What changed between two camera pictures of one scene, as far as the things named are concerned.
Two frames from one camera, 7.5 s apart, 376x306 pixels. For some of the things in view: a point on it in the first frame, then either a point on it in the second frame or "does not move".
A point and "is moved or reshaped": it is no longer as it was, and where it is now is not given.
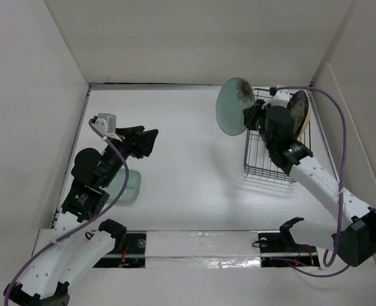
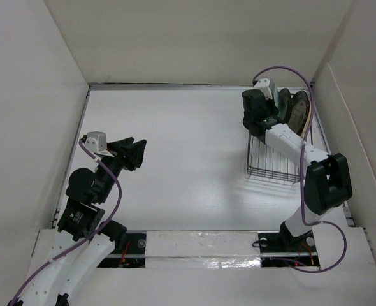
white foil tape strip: [202, 250] does not move
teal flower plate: [234, 95] is moved or reshaped
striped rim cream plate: [298, 102] does not move
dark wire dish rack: [257, 157] does not move
